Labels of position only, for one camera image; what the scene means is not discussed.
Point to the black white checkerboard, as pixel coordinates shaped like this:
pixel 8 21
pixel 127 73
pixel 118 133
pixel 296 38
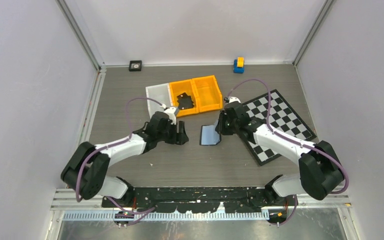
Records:
pixel 282 117

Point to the orange plastic bin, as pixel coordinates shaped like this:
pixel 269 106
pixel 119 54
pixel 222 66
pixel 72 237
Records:
pixel 178 87
pixel 208 93

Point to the small black square box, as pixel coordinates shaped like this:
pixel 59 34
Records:
pixel 135 66

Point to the orange plastic bin right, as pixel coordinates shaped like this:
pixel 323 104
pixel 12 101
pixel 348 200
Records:
pixel 208 93

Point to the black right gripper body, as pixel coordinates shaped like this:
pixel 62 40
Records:
pixel 232 126

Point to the aluminium frame rail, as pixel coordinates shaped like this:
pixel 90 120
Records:
pixel 65 202

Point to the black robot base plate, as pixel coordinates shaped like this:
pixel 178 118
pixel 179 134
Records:
pixel 200 200

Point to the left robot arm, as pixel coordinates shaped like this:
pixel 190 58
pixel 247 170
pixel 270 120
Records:
pixel 86 170

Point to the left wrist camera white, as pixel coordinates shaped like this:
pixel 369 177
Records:
pixel 172 112

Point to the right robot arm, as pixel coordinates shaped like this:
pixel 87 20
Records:
pixel 320 171

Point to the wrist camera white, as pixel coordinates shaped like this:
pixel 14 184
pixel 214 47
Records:
pixel 172 112
pixel 231 99

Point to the blue toy car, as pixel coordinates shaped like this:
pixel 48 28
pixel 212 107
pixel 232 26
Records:
pixel 236 68

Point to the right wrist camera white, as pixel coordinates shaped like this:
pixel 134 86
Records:
pixel 231 99

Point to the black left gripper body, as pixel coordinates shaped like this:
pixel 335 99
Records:
pixel 169 135

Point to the yellow toy block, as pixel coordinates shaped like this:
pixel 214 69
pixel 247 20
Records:
pixel 240 62

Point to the orange plastic bin left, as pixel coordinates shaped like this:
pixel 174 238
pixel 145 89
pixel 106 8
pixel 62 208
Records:
pixel 178 87

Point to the white plastic bin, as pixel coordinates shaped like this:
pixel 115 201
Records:
pixel 162 94

